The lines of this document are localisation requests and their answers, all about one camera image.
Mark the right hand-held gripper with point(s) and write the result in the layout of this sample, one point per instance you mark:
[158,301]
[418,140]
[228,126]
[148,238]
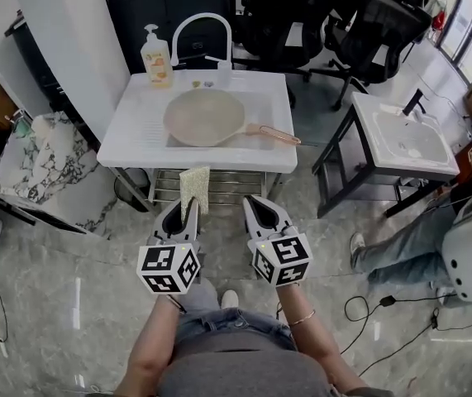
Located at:
[285,250]

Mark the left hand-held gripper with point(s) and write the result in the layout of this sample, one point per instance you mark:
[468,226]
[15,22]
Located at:
[165,263]

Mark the yellow-green sponge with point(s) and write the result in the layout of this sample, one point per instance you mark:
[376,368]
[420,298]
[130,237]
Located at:
[194,184]

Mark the person's left forearm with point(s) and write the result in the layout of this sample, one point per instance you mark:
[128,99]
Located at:
[149,345]

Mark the person's right forearm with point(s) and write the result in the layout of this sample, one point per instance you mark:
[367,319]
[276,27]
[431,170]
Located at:
[314,345]

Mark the metal rack under sink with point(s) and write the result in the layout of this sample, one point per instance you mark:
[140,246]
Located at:
[227,180]

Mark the person's white shoe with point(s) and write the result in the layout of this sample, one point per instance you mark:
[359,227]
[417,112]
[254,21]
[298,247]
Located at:
[229,299]
[357,248]
[442,293]

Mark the white sink basin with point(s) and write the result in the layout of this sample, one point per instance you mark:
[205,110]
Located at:
[136,139]

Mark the black washbasin stand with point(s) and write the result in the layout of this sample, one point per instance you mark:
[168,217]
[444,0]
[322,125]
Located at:
[335,139]

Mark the person's blue jeans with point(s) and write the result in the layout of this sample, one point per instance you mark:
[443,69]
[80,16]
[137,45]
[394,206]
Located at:
[227,325]

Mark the marble pattern table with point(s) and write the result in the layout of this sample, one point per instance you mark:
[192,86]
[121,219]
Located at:
[53,172]

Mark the grey shield sticker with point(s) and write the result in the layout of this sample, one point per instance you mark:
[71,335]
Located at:
[208,84]

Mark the white curved faucet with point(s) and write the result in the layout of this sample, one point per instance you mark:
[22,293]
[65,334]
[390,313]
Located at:
[224,75]

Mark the person's grey shirt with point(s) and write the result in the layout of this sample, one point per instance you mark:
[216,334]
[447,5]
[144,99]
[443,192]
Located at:
[239,370]

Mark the yellow soap pump bottle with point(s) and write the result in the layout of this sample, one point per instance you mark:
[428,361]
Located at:
[157,64]

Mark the black faucet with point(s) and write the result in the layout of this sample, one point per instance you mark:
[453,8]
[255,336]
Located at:
[414,103]

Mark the black mesh office chair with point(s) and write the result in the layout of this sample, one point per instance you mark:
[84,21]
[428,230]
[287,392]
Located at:
[285,15]
[384,27]

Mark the white round robot device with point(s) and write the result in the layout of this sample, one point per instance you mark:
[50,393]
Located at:
[471,254]

